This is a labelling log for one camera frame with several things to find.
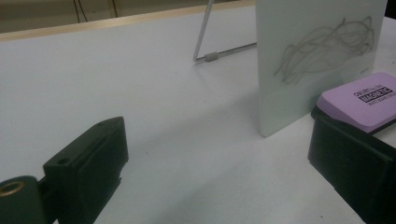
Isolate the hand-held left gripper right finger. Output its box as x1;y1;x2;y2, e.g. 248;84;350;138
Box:
307;106;396;224

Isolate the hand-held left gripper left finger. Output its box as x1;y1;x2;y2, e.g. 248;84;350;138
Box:
42;116;130;224

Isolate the purple whiteboard eraser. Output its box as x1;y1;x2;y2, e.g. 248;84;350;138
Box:
311;72;396;135

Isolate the small white whiteboard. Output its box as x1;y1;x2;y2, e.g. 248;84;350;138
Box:
255;0;389;138

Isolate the metal wire whiteboard stand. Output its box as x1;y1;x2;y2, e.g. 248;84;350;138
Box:
192;0;258;65

